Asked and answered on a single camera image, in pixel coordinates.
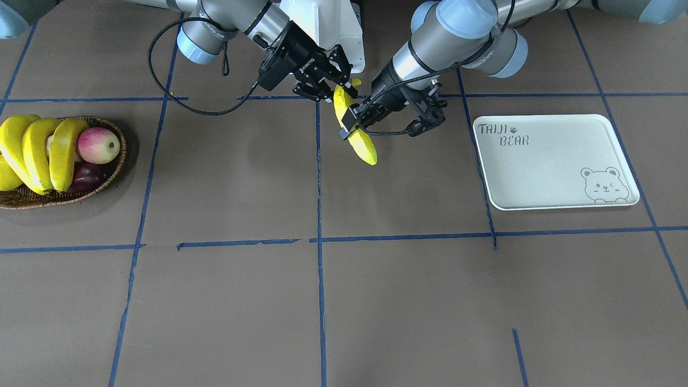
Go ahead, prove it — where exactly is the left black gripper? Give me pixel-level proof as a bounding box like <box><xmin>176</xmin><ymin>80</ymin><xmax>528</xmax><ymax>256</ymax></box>
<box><xmin>359</xmin><ymin>68</ymin><xmax>448</xmax><ymax>135</ymax></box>

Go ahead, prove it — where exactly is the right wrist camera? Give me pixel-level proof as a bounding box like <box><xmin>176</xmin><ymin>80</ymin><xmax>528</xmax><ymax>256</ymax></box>
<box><xmin>258</xmin><ymin>55</ymin><xmax>293</xmax><ymax>91</ymax></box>

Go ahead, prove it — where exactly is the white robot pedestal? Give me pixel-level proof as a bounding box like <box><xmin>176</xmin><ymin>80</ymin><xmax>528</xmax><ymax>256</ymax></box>
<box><xmin>279</xmin><ymin>1</ymin><xmax>366</xmax><ymax>74</ymax></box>

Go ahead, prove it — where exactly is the dark red mango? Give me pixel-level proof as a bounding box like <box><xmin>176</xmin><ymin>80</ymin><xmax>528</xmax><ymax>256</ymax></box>
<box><xmin>67</xmin><ymin>162</ymin><xmax>106</xmax><ymax>193</ymax></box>

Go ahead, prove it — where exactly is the wicker basket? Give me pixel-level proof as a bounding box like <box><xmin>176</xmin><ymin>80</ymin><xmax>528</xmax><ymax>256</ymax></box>
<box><xmin>1</xmin><ymin>114</ymin><xmax>131</xmax><ymax>209</ymax></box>

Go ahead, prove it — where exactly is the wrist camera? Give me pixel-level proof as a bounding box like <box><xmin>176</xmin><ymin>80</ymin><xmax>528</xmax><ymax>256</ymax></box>
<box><xmin>258</xmin><ymin>55</ymin><xmax>293</xmax><ymax>91</ymax></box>
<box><xmin>335</xmin><ymin>103</ymin><xmax>360</xmax><ymax>140</ymax></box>

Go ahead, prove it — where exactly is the white bear tray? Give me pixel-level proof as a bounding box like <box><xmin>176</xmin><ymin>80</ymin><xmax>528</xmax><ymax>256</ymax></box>
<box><xmin>472</xmin><ymin>113</ymin><xmax>640</xmax><ymax>211</ymax></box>

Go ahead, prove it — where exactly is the yellow banana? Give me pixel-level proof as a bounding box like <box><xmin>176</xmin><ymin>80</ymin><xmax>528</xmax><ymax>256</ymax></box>
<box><xmin>49</xmin><ymin>118</ymin><xmax>89</xmax><ymax>192</ymax></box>
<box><xmin>22</xmin><ymin>118</ymin><xmax>61</xmax><ymax>195</ymax></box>
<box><xmin>1</xmin><ymin>114</ymin><xmax>42</xmax><ymax>191</ymax></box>
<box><xmin>333</xmin><ymin>85</ymin><xmax>377</xmax><ymax>165</ymax></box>

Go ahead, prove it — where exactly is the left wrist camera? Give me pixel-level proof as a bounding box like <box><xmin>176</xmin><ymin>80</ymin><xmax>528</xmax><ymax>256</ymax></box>
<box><xmin>335</xmin><ymin>103</ymin><xmax>360</xmax><ymax>140</ymax></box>

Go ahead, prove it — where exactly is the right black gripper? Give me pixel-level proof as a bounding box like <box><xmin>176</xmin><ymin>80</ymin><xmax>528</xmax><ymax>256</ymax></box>
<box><xmin>263</xmin><ymin>23</ymin><xmax>358</xmax><ymax>102</ymax></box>

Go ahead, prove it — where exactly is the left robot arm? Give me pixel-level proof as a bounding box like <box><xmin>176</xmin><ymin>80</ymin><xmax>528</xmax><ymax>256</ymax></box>
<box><xmin>342</xmin><ymin>1</ymin><xmax>686</xmax><ymax>137</ymax></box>

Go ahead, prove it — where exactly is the pink green apple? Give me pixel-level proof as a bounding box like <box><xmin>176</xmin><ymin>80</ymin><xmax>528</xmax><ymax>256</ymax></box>
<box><xmin>76</xmin><ymin>127</ymin><xmax>122</xmax><ymax>165</ymax></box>

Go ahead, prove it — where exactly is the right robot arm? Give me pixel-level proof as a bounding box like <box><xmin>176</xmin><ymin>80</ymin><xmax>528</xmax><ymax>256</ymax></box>
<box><xmin>144</xmin><ymin>1</ymin><xmax>358</xmax><ymax>102</ymax></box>

